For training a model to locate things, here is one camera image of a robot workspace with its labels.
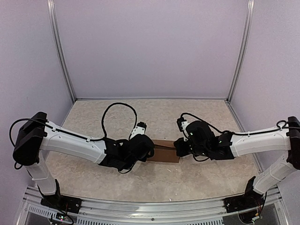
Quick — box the aluminium corner post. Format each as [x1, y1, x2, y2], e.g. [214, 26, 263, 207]
[47, 0, 77, 104]
[226, 0, 255, 105]

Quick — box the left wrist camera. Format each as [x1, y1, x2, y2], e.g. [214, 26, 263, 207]
[129, 122, 147, 140]

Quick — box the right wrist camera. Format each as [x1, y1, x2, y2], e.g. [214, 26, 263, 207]
[176, 117, 189, 142]

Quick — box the brown cardboard box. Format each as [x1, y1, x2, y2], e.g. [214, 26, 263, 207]
[147, 140, 180, 163]

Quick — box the left aluminium corner post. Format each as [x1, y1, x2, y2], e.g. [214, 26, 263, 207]
[47, 0, 77, 104]

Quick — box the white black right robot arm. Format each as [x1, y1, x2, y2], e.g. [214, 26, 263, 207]
[174, 113, 300, 208]

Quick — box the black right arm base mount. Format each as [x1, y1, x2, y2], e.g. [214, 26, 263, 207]
[223, 193, 264, 213]

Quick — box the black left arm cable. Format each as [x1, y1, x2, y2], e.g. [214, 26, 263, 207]
[9, 102, 138, 174]

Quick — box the aluminium front frame rail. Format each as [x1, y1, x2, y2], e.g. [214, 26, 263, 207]
[13, 186, 292, 225]

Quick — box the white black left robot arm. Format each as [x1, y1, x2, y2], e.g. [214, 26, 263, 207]
[13, 112, 155, 209]

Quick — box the right aluminium corner post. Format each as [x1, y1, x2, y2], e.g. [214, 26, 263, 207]
[226, 0, 255, 105]

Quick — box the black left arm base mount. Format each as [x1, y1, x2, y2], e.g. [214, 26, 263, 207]
[41, 195, 82, 214]

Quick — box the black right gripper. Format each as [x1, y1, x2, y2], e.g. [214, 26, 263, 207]
[174, 137, 210, 157]

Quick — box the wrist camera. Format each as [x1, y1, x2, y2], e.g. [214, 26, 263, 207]
[129, 122, 147, 140]
[176, 117, 189, 142]

